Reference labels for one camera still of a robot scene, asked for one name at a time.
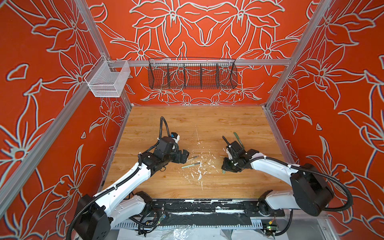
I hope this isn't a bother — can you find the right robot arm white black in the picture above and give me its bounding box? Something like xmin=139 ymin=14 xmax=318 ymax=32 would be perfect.
xmin=222 ymin=141 xmax=334 ymax=217

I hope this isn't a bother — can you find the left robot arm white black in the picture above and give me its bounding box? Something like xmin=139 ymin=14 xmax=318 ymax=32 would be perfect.
xmin=66 ymin=133 xmax=190 ymax=240

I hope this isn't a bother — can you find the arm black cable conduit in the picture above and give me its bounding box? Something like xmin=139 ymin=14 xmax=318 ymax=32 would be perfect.
xmin=65 ymin=116 xmax=172 ymax=240
xmin=221 ymin=135 xmax=354 ymax=236

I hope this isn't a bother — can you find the green pen body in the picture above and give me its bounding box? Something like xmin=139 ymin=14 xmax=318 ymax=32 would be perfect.
xmin=234 ymin=132 xmax=245 ymax=149

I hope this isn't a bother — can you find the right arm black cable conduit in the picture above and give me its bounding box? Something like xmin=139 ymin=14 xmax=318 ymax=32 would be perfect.
xmin=221 ymin=135 xmax=354 ymax=236

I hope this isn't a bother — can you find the black wire basket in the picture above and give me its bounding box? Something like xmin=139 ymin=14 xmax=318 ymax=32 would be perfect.
xmin=148 ymin=57 xmax=238 ymax=90

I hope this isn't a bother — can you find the clear mesh bin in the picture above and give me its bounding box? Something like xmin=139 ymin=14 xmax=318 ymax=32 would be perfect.
xmin=85 ymin=55 xmax=131 ymax=98

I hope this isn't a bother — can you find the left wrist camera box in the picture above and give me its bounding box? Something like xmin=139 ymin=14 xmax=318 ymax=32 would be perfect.
xmin=171 ymin=132 xmax=180 ymax=144

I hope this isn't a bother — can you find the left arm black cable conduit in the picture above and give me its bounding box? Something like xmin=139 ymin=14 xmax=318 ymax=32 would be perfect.
xmin=65 ymin=116 xmax=172 ymax=240

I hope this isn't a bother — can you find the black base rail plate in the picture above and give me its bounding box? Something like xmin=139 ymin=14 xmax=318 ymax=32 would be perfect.
xmin=125 ymin=198 xmax=286 ymax=218

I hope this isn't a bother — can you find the white cable duct strip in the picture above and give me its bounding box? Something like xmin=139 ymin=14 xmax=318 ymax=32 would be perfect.
xmin=112 ymin=219 xmax=263 ymax=231

